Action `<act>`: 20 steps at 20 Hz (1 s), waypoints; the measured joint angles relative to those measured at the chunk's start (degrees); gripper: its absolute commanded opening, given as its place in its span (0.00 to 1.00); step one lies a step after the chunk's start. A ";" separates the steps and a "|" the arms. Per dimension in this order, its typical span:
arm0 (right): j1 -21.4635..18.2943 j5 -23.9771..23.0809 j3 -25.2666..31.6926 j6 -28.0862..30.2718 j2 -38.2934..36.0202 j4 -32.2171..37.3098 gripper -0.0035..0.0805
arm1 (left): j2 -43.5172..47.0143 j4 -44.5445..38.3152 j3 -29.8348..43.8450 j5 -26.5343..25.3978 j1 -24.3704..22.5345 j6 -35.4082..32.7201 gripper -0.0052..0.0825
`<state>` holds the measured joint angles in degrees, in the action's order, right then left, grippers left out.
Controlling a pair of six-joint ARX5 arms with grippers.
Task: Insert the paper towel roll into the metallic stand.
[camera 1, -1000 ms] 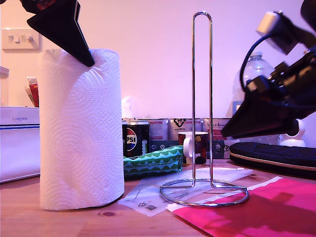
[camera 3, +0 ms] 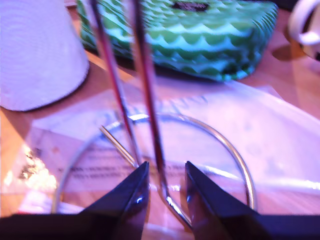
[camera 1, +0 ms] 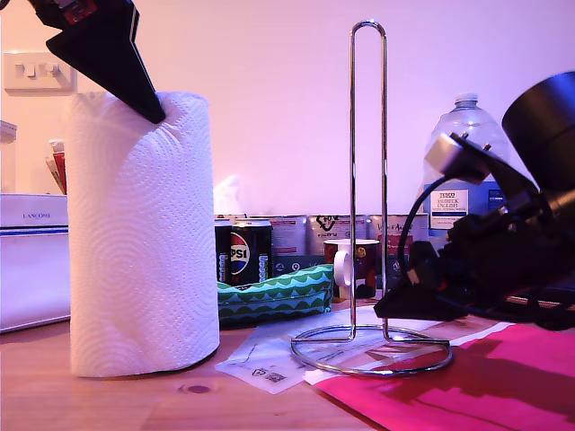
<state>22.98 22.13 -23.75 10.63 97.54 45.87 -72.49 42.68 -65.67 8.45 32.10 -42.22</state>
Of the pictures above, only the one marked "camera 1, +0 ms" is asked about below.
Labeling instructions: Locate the metallic wire towel stand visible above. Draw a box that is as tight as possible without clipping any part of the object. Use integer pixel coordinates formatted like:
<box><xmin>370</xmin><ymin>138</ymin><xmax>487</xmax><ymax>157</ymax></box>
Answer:
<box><xmin>289</xmin><ymin>20</ymin><xmax>454</xmax><ymax>376</ymax></box>

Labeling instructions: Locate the white paper towel roll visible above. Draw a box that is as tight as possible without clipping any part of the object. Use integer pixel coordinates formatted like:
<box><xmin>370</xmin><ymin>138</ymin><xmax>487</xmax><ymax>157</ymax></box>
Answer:
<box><xmin>62</xmin><ymin>91</ymin><xmax>221</xmax><ymax>378</ymax></box>

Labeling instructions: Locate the silver tin red label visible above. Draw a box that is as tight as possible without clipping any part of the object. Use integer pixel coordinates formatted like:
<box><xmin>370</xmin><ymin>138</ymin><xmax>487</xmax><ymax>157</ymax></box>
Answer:
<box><xmin>367</xmin><ymin>213</ymin><xmax>430</xmax><ymax>259</ymax></box>

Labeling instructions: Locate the pink mailing envelope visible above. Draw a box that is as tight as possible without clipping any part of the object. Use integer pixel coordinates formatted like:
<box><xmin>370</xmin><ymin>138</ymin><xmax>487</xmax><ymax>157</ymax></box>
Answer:
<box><xmin>303</xmin><ymin>321</ymin><xmax>575</xmax><ymax>431</ymax></box>

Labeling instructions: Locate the red and white tube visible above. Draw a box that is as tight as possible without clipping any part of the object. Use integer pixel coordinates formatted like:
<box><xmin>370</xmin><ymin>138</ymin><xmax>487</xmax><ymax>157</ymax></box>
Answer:
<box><xmin>49</xmin><ymin>138</ymin><xmax>68</xmax><ymax>197</ymax></box>

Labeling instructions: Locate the silver tin black logo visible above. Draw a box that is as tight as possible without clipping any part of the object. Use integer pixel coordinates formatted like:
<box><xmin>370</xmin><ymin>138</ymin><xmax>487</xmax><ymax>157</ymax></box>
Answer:
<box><xmin>307</xmin><ymin>214</ymin><xmax>369</xmax><ymax>257</ymax></box>

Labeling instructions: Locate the cream tube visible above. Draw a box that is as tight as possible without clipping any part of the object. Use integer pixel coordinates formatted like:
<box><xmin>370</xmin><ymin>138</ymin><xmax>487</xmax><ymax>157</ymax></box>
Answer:
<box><xmin>44</xmin><ymin>156</ymin><xmax>66</xmax><ymax>197</ymax></box>

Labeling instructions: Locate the green wave-pattern pouch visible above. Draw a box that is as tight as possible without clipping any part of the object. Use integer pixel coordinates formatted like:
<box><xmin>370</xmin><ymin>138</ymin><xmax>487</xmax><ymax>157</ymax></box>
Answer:
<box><xmin>217</xmin><ymin>263</ymin><xmax>336</xmax><ymax>329</ymax></box>

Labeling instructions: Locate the silver tin pale label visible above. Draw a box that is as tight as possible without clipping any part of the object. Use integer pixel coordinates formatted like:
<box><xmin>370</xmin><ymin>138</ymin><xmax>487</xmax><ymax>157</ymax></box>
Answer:
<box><xmin>269</xmin><ymin>215</ymin><xmax>310</xmax><ymax>259</ymax></box>

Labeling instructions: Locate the clear plastic bag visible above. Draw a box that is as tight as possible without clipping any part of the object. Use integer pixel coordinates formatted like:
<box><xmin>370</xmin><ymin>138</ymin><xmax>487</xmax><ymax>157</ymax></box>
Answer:
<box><xmin>214</xmin><ymin>309</ymin><xmax>462</xmax><ymax>396</ymax></box>

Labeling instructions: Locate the black Pepsi can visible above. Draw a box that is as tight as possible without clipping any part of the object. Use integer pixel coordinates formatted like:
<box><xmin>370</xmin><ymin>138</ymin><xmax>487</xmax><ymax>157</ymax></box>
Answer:
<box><xmin>230</xmin><ymin>218</ymin><xmax>274</xmax><ymax>286</ymax></box>
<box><xmin>214</xmin><ymin>218</ymin><xmax>234</xmax><ymax>286</ymax></box>

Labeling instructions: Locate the white tissue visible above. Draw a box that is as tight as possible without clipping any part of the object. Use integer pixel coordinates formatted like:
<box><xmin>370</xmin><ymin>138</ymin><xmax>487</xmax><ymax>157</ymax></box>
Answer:
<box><xmin>214</xmin><ymin>173</ymin><xmax>246</xmax><ymax>216</ymax></box>

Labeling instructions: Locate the large clear water bottle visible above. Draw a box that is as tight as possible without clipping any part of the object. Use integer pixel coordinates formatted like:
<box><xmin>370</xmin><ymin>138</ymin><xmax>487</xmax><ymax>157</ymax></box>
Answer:
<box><xmin>421</xmin><ymin>92</ymin><xmax>513</xmax><ymax>239</ymax></box>

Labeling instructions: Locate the white Lancome toiletry bag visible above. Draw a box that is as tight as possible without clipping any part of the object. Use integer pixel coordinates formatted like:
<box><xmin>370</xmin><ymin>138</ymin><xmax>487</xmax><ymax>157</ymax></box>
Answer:
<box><xmin>0</xmin><ymin>193</ymin><xmax>72</xmax><ymax>336</ymax></box>

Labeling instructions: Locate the black camera cable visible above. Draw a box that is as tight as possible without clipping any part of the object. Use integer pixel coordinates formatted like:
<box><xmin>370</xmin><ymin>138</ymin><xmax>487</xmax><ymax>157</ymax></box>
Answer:
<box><xmin>397</xmin><ymin>173</ymin><xmax>453</xmax><ymax>288</ymax></box>

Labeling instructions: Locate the dark red white-handled mug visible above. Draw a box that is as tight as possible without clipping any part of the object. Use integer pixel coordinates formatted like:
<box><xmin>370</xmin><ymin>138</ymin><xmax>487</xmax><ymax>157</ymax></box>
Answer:
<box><xmin>323</xmin><ymin>239</ymin><xmax>381</xmax><ymax>301</ymax></box>

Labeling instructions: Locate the white wall light switch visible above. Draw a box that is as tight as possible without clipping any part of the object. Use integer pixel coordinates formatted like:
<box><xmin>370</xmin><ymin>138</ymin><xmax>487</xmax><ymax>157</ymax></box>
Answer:
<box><xmin>3</xmin><ymin>51</ymin><xmax>77</xmax><ymax>96</ymax></box>

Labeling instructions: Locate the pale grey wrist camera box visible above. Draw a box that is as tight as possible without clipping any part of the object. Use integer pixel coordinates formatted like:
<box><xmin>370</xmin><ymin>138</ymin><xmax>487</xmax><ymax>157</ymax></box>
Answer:
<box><xmin>424</xmin><ymin>131</ymin><xmax>543</xmax><ymax>215</ymax></box>

